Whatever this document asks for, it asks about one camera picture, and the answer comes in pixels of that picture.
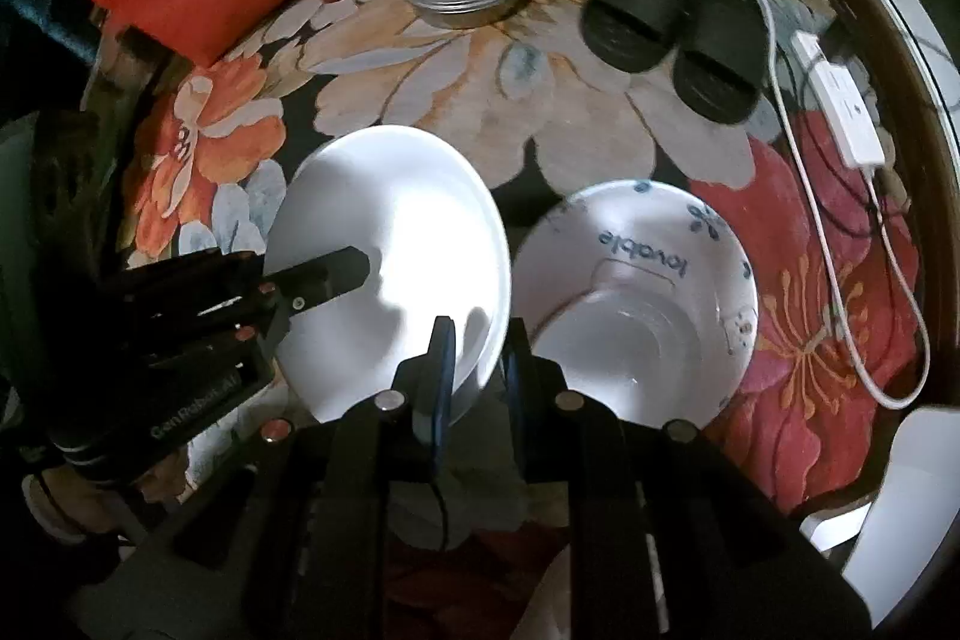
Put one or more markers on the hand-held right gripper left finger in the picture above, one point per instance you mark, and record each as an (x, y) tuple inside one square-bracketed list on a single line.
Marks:
[(442, 385)]

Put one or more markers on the person's left hand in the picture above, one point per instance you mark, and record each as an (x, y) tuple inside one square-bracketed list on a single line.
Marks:
[(82, 509)]

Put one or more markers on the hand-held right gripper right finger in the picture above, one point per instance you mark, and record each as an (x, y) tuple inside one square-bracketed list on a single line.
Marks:
[(517, 385)]

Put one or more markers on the white power strip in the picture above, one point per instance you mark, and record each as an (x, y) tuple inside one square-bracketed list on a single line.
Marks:
[(844, 108)]

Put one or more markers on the small bear print plate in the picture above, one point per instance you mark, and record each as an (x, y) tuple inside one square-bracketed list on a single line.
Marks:
[(660, 227)]

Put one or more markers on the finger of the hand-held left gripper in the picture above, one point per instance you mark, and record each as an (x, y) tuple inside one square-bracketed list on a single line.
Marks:
[(225, 340), (322, 276)]

